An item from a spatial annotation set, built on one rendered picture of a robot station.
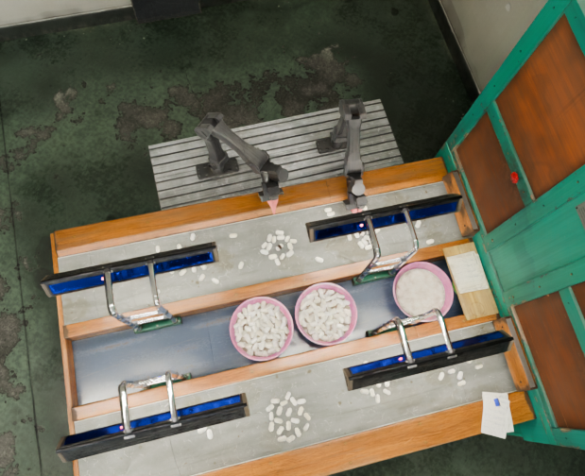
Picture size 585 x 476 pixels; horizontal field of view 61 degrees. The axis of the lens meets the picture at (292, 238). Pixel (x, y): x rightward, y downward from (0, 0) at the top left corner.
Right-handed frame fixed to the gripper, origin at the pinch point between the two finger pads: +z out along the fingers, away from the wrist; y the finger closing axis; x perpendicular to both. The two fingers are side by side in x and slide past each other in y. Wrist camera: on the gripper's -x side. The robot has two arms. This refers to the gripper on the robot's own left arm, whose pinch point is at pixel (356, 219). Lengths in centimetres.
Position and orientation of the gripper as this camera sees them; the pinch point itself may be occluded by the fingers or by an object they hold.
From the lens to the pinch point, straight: 227.9
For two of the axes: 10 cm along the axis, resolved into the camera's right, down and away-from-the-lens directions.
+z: 1.3, 9.1, 4.0
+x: -2.0, -3.7, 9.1
